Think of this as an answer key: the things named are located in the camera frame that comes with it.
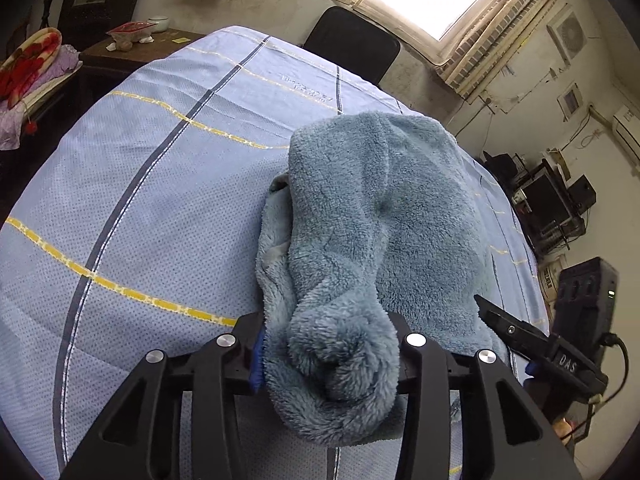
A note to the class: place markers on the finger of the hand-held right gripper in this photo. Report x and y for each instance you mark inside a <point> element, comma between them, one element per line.
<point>510,327</point>

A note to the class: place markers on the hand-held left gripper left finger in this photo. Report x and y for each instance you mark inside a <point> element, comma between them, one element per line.
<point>257,360</point>

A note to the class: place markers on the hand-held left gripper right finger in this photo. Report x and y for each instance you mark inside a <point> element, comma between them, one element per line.
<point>411,360</point>

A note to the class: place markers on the blue fleece garment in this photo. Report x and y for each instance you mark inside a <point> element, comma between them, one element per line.
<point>370,220</point>

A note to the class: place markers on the cardboard box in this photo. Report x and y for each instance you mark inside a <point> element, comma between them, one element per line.
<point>552,277</point>

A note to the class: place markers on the black monitor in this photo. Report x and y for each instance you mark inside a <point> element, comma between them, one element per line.
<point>545,200</point>

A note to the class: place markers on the black speaker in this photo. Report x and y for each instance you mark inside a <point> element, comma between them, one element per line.
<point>583,192</point>

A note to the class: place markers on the striped blue bed sheet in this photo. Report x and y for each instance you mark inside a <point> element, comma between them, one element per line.
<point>150,185</point>

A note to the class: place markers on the brick pattern curtain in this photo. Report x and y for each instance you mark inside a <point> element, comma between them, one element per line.
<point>505,35</point>

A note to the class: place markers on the black chair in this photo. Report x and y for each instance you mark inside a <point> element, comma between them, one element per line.
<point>352,45</point>

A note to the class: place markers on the wooden table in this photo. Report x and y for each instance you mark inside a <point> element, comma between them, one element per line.
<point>150,47</point>

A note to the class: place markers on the white bowl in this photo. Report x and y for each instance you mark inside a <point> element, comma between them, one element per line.
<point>159,23</point>

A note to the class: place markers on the red floral blanket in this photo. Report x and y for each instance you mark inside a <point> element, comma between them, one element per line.
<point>27,65</point>

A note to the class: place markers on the wall air conditioner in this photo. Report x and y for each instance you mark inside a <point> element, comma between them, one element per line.
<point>627,132</point>

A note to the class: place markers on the small wall vent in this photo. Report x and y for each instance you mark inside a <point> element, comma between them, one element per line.
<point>570,102</point>

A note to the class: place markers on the wall exhaust fan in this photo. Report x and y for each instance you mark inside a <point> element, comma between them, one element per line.
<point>569,35</point>

